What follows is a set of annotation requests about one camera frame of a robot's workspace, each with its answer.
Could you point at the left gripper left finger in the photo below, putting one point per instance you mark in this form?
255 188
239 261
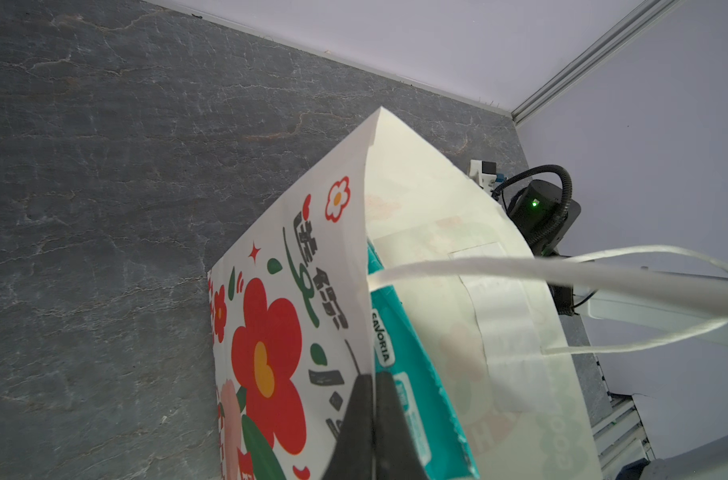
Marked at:
353 456

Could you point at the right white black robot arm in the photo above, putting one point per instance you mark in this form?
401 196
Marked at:
540 203

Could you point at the white flower paper bag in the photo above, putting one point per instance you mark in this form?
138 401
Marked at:
291 313

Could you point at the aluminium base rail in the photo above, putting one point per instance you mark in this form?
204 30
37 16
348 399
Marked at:
639 440

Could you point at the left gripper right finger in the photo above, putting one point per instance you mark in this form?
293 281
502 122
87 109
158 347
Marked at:
396 457

